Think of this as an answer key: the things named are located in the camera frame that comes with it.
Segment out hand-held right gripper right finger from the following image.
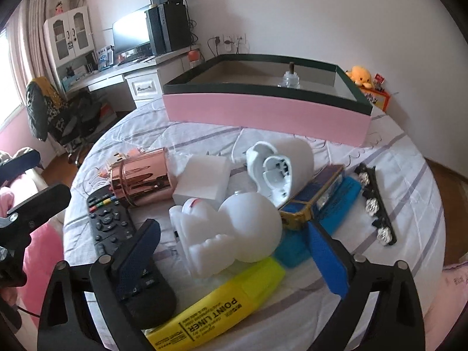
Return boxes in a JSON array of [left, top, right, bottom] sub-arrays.
[[306, 219, 428, 351]]

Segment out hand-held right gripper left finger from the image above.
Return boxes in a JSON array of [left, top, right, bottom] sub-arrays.
[[37, 218, 178, 351]]

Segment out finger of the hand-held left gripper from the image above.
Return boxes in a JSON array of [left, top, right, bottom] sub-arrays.
[[0, 149, 42, 184], [0, 184, 72, 242]]

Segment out black crystal knob hook rack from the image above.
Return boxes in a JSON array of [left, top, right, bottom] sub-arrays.
[[354, 164, 398, 246]]

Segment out white bunny lamp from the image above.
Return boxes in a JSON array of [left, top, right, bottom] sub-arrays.
[[169, 192, 283, 278]]

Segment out white cube box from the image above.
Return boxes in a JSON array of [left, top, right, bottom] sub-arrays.
[[173, 154, 232, 205]]

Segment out white plastic plug-in device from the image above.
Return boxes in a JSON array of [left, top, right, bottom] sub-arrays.
[[246, 137, 315, 208]]

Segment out pink storage box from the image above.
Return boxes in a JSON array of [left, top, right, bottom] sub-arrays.
[[162, 54, 374, 148]]

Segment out pink bedsheet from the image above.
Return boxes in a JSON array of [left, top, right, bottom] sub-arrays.
[[0, 186, 66, 313]]

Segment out black remote control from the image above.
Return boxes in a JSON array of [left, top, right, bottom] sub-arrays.
[[87, 186, 178, 330]]

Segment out black office chair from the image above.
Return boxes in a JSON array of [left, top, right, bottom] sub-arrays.
[[25, 77, 110, 169]]

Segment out blue plastic case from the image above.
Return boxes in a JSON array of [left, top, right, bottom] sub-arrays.
[[274, 176, 362, 268]]

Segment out blue gold tin box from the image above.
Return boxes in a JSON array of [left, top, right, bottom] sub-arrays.
[[280, 164, 346, 232]]

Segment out yellow highlighter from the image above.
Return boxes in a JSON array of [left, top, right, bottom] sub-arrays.
[[144, 257, 286, 351]]

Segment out white striped quilt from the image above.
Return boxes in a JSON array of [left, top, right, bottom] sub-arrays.
[[62, 97, 447, 351]]

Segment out beige curtain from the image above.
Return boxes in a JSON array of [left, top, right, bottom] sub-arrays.
[[0, 0, 70, 125]]

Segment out blue white boxes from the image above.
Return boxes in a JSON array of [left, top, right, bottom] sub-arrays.
[[96, 46, 114, 70]]

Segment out white glass-door cabinet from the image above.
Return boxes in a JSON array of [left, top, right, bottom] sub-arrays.
[[43, 5, 96, 68]]

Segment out white desk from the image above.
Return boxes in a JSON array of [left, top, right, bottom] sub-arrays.
[[62, 46, 202, 108]]

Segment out red printed box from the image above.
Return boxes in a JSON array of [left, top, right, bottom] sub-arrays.
[[362, 87, 391, 112]]

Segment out black computer monitor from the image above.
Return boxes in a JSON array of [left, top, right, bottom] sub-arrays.
[[111, 5, 151, 59]]

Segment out small glass bottle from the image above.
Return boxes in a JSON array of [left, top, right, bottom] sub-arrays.
[[277, 62, 301, 89]]

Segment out yellow octopus plush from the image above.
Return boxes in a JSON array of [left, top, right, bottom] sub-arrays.
[[345, 66, 374, 89]]

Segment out black computer tower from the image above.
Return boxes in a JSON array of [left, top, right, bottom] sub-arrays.
[[145, 3, 191, 56]]

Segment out white wall sockets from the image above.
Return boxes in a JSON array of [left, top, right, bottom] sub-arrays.
[[208, 33, 249, 54]]

